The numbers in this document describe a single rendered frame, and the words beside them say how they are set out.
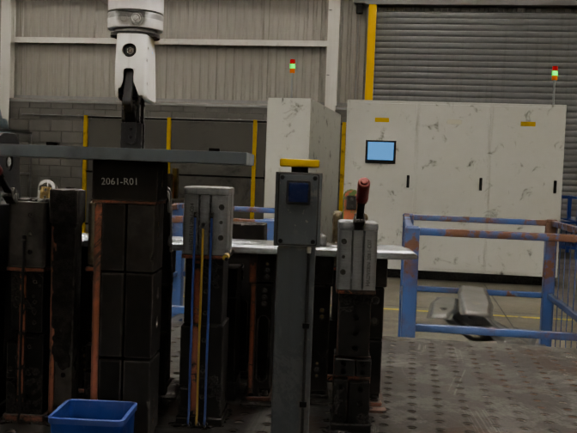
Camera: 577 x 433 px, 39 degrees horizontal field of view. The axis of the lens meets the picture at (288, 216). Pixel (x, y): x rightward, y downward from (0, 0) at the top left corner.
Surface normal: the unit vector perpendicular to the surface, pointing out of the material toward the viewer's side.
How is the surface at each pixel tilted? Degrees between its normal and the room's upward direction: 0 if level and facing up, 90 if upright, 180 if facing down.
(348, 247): 90
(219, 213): 90
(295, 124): 90
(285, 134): 90
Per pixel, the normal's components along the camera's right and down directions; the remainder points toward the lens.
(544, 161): -0.14, 0.04
